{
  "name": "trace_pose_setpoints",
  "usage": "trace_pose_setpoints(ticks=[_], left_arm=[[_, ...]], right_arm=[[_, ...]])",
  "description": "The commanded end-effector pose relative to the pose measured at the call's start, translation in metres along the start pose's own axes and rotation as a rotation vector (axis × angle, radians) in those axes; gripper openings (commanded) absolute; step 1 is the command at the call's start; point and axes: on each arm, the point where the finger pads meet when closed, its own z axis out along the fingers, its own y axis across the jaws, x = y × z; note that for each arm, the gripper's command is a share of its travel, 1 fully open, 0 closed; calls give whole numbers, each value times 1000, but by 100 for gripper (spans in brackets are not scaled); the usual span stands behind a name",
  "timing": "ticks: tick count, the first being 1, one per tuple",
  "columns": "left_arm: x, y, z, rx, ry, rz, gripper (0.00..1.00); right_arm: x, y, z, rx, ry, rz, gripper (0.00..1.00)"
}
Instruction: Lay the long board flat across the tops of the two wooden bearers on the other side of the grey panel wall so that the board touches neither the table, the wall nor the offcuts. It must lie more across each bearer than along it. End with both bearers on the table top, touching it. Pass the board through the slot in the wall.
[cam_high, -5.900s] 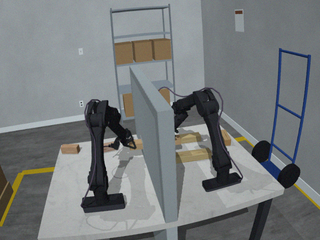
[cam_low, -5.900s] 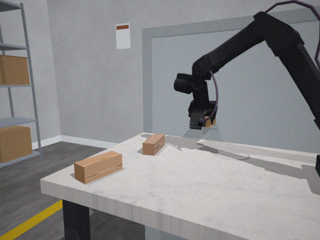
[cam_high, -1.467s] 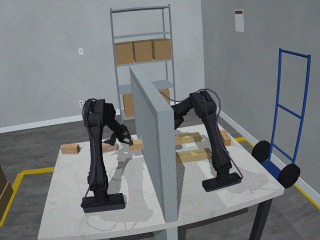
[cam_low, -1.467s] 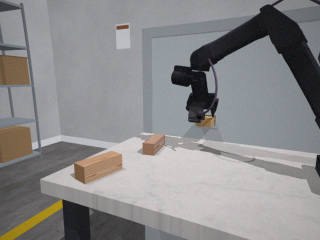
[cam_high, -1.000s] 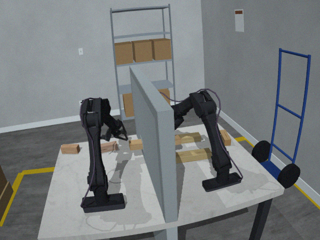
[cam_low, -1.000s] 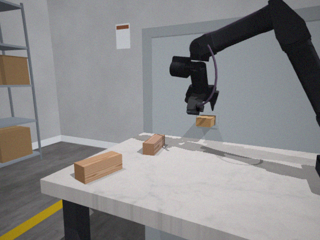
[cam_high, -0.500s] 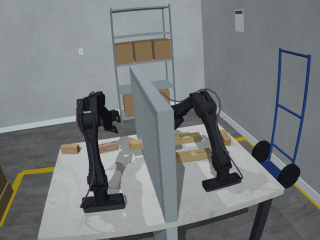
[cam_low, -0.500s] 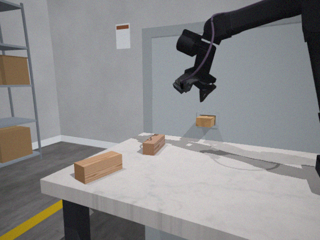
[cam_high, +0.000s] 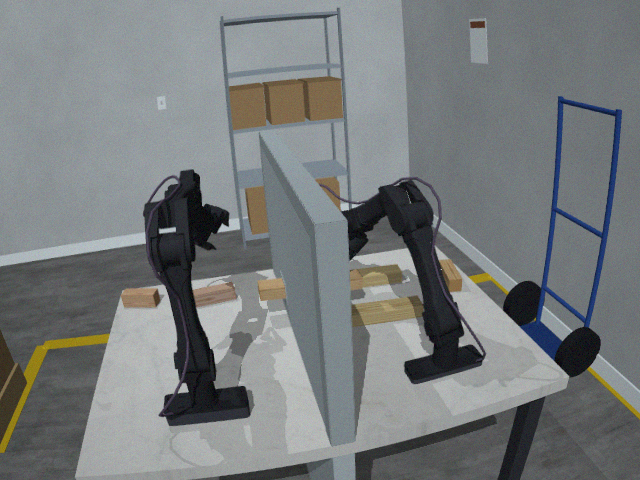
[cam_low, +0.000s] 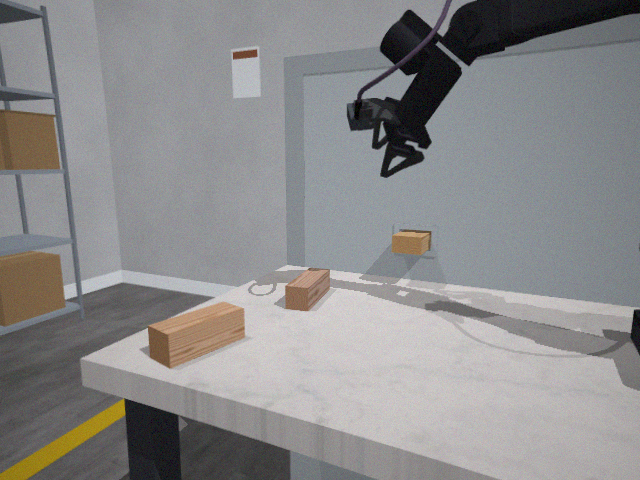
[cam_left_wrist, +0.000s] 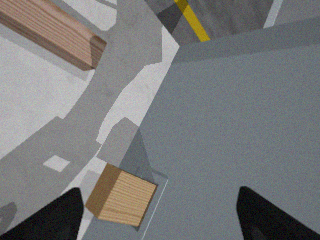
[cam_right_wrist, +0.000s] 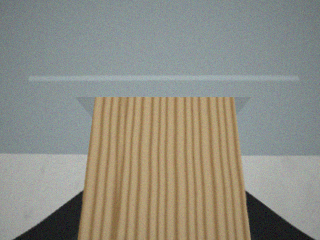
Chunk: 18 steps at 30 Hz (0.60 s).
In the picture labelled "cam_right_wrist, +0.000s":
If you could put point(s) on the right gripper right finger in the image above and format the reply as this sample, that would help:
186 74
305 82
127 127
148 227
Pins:
265 224

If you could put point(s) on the grey panel wall with slot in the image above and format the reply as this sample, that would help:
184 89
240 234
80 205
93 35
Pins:
158 38

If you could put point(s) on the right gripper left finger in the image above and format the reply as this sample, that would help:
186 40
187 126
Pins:
62 224

